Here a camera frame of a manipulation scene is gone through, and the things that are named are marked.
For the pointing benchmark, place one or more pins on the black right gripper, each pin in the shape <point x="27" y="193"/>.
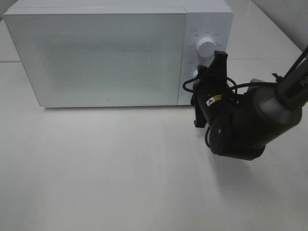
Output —
<point x="210" y="107"/>

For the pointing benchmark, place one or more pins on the white timer knob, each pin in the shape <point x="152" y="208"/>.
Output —
<point x="195" y="76"/>

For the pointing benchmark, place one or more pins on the white microwave door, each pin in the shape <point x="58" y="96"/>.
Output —
<point x="100" y="59"/>

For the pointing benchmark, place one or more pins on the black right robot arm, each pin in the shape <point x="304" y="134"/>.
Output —
<point x="241" y="119"/>

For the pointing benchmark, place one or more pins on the upper white power knob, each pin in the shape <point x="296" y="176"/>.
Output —
<point x="206" y="46"/>

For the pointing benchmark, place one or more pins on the white microwave oven body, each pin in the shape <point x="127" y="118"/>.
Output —
<point x="202" y="18"/>

